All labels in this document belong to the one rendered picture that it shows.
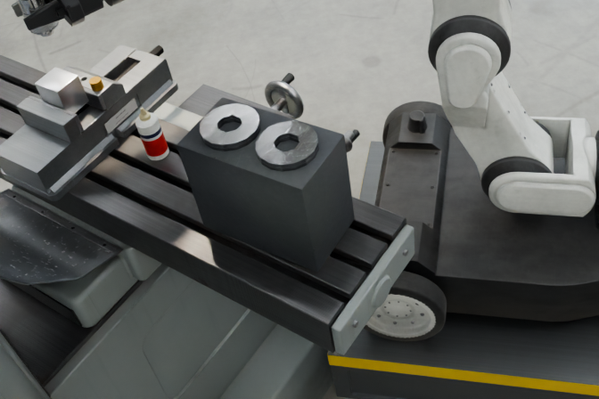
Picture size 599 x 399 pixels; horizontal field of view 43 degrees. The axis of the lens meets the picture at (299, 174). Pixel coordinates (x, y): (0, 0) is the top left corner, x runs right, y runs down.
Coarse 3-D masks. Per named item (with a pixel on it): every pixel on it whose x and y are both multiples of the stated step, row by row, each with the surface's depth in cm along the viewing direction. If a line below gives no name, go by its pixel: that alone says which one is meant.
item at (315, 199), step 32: (192, 128) 113; (224, 128) 112; (256, 128) 109; (288, 128) 108; (320, 128) 109; (192, 160) 112; (224, 160) 108; (256, 160) 107; (288, 160) 104; (320, 160) 105; (224, 192) 113; (256, 192) 108; (288, 192) 104; (320, 192) 107; (224, 224) 120; (256, 224) 115; (288, 224) 110; (320, 224) 110; (288, 256) 116; (320, 256) 114
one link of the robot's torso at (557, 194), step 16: (560, 128) 161; (576, 128) 156; (560, 144) 164; (576, 144) 152; (592, 144) 152; (576, 160) 150; (592, 160) 150; (512, 176) 150; (528, 176) 149; (544, 176) 148; (560, 176) 148; (576, 176) 147; (592, 176) 149; (496, 192) 153; (512, 192) 152; (528, 192) 151; (544, 192) 150; (560, 192) 149; (576, 192) 148; (592, 192) 148; (512, 208) 155; (528, 208) 154; (544, 208) 153; (560, 208) 152; (576, 208) 151
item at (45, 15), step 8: (56, 0) 119; (40, 8) 118; (48, 8) 119; (56, 8) 119; (32, 16) 118; (40, 16) 118; (48, 16) 119; (56, 16) 120; (64, 16) 121; (32, 24) 118; (40, 24) 119
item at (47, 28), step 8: (40, 0) 118; (48, 0) 120; (24, 8) 118; (32, 8) 118; (24, 16) 120; (48, 24) 121; (56, 24) 122; (32, 32) 122; (40, 32) 121; (48, 32) 122
